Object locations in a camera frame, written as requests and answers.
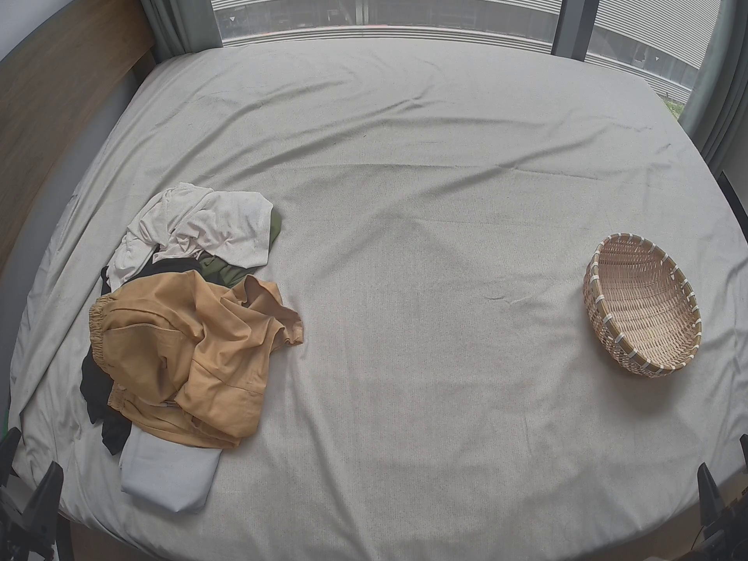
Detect grey-green curtain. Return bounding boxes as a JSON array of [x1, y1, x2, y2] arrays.
[[125, 0, 224, 62], [679, 0, 748, 169]]

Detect tan shorts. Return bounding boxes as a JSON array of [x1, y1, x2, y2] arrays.
[[89, 270, 306, 450]]

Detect olive green garment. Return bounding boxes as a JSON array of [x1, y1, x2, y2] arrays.
[[198, 207, 282, 289]]

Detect pale grey garment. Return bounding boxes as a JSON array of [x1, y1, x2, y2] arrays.
[[119, 427, 223, 513]]

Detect window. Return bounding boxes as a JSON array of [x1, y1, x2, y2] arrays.
[[199, 0, 725, 121]]

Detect bed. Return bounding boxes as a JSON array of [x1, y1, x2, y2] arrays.
[[0, 0, 748, 561]]

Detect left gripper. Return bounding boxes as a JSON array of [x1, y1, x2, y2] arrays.
[[0, 427, 64, 561]]

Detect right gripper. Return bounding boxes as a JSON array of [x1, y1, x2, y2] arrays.
[[697, 434, 748, 561]]

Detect white garment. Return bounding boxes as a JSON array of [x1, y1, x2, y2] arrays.
[[107, 182, 275, 291]]

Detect round woven basket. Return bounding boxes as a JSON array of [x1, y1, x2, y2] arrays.
[[582, 233, 702, 378]]

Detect black garment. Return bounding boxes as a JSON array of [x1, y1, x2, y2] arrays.
[[80, 256, 205, 457]]

